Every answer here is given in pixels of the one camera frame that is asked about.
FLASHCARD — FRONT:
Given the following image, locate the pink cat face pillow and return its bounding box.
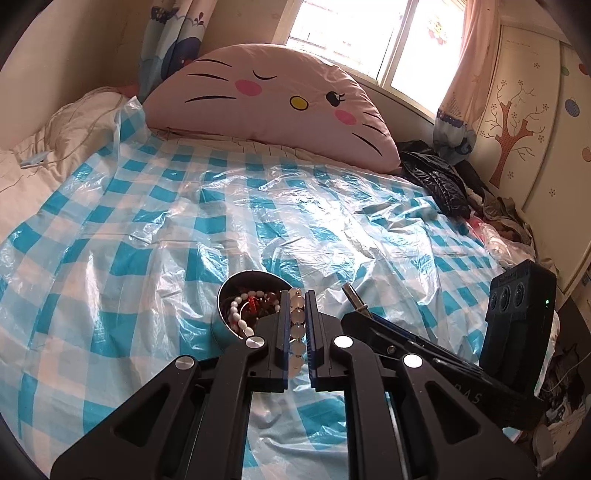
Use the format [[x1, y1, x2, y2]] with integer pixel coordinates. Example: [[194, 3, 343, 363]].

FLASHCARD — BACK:
[[141, 43, 402, 174]]

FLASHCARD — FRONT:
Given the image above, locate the pile of clothes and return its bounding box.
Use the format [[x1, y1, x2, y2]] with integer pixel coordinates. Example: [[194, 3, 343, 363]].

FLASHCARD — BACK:
[[462, 161, 536, 245]]

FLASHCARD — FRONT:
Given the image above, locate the pink cartoon print curtain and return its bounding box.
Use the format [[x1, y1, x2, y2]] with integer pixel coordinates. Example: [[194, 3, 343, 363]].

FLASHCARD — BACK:
[[434, 0, 504, 160]]

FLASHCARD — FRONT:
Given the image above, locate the white quilt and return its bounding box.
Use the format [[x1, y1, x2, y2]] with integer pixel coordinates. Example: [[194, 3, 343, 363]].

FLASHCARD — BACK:
[[0, 88, 148, 213]]

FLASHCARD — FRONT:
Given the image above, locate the black plastic bag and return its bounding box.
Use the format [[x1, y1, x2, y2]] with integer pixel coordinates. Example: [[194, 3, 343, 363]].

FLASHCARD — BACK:
[[398, 141, 474, 220]]

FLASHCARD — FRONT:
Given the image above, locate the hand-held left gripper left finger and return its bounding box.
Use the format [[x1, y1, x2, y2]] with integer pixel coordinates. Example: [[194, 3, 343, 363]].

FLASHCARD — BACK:
[[50, 290, 293, 480]]

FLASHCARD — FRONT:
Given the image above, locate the wardrobe with tree decal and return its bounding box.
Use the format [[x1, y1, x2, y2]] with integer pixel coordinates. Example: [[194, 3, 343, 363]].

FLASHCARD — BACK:
[[475, 18, 591, 296]]

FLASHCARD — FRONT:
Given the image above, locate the brown bead bracelet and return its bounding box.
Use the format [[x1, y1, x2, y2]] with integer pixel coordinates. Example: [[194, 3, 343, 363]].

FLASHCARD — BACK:
[[245, 290, 281, 319]]

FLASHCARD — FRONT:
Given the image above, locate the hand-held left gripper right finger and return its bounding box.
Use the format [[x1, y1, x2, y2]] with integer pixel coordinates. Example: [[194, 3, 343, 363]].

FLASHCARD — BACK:
[[305, 289, 540, 480]]

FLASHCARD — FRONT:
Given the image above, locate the translucent white bead bracelet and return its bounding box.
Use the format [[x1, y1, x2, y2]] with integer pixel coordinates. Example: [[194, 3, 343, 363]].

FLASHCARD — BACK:
[[286, 286, 308, 370]]

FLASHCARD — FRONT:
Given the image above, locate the pink plastic bag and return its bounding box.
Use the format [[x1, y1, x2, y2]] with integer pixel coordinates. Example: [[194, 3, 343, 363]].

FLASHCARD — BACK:
[[466, 217, 546, 273]]

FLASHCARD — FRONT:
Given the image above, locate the window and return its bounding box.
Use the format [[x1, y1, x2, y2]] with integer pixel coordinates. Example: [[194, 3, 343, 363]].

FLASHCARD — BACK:
[[277, 0, 472, 100]]

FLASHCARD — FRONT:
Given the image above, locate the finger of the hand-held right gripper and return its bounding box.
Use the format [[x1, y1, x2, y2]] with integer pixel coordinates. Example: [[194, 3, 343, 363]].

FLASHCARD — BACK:
[[341, 284, 482, 371]]

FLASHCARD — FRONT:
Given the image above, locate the white pearl bracelet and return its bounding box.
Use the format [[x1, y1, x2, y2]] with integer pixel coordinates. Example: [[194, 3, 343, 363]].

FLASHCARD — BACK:
[[229, 295, 257, 340]]

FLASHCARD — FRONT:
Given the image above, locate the blue cartoon print curtain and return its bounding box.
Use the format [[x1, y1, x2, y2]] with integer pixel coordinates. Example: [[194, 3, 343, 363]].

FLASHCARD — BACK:
[[139, 0, 218, 104]]

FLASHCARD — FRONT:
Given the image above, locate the round metal tin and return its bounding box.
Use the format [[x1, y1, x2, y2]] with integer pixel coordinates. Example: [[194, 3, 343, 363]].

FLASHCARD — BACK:
[[217, 271, 289, 347]]

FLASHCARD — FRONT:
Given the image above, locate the blue checkered plastic sheet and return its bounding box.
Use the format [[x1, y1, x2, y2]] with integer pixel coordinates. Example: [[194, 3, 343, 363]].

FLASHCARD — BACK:
[[0, 97, 559, 480]]

